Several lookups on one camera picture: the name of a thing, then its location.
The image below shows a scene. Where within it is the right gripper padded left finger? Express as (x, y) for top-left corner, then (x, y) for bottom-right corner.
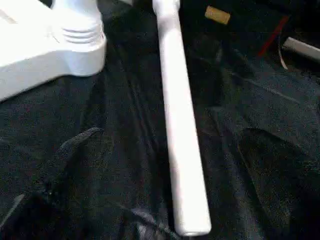
(0, 127), (132, 240)

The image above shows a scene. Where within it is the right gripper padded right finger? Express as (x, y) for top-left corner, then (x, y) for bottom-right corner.
(237, 127), (320, 240)

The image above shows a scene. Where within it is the white plastic table top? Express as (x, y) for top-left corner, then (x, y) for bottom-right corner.
(0, 0), (108, 103)

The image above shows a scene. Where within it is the black plastic mat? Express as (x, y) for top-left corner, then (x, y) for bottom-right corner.
(0, 0), (320, 240)

